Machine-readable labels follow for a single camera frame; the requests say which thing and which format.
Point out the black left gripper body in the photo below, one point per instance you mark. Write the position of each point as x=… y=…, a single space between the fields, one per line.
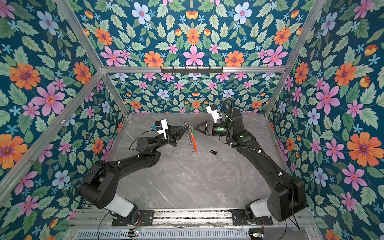
x=170 y=140

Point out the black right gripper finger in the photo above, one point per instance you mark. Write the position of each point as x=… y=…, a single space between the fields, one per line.
x=199 y=125
x=200 y=130

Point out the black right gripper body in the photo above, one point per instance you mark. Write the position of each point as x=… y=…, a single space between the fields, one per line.
x=211 y=127

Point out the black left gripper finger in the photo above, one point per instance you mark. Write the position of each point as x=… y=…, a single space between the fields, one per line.
x=180 y=128
x=182 y=132

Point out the metal keyring holder red handle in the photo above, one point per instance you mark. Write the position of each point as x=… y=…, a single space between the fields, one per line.
x=192 y=143

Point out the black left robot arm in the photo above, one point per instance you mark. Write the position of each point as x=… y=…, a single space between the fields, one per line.
x=100 y=183

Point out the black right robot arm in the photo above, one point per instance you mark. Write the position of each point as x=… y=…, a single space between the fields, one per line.
x=287 y=193

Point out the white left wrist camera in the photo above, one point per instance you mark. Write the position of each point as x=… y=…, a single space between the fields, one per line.
x=161 y=127

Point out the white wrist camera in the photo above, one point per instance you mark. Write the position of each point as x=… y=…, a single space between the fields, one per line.
x=214 y=112
x=161 y=127

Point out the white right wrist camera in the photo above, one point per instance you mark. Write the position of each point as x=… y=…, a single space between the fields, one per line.
x=214 y=112

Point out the black hook rail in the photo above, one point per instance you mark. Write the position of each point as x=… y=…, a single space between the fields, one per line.
x=190 y=70

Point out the aluminium mounting rail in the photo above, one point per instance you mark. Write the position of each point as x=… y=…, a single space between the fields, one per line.
x=227 y=218

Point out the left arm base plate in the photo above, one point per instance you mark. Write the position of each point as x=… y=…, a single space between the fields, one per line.
x=137 y=218

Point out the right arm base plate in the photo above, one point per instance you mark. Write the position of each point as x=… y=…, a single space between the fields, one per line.
x=244 y=217

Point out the white vented cable duct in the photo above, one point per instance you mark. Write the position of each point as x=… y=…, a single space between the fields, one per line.
x=164 y=234

